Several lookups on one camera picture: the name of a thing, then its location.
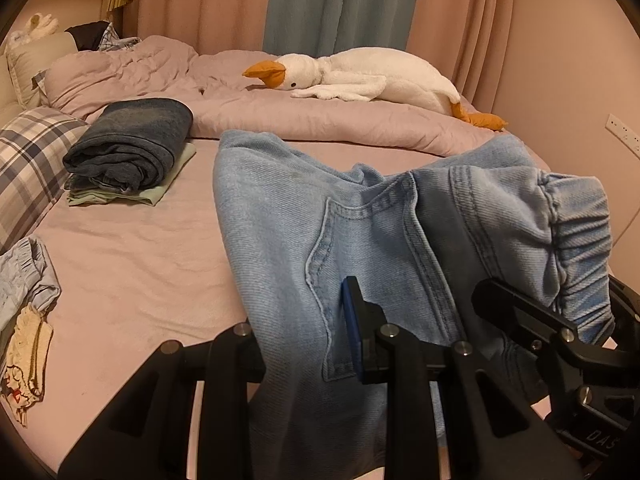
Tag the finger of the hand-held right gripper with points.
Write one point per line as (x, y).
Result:
(520, 310)
(625, 297)

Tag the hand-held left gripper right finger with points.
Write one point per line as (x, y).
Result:
(348, 320)

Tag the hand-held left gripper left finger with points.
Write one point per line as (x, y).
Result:
(230, 360)

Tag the light blue denim pants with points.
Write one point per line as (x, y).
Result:
(300, 220)

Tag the dark blue folded pants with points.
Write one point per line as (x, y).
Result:
(130, 140)

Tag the pink bed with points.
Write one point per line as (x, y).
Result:
(150, 270)

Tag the pale green folded cloth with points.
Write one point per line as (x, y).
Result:
(150, 195)

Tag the cream lace garment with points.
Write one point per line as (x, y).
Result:
(27, 355)

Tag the pale blue garment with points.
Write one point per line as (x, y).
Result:
(25, 280)

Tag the pink duvet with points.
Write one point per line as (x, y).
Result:
(250, 105)

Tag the white goose plush toy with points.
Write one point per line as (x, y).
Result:
(380, 75)

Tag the plaid pillow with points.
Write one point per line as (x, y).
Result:
(30, 170)

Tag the pink curtain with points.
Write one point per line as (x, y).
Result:
(460, 20)
(200, 0)

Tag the teal curtain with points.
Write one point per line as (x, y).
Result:
(345, 5)

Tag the blue plaid shirt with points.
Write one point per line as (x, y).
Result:
(117, 40)

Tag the dark clothing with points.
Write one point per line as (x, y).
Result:
(87, 37)

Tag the cream pillow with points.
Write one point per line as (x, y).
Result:
(30, 60)

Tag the small white plush toy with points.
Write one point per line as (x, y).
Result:
(35, 27)

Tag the white wall socket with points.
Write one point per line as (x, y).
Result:
(624, 132)

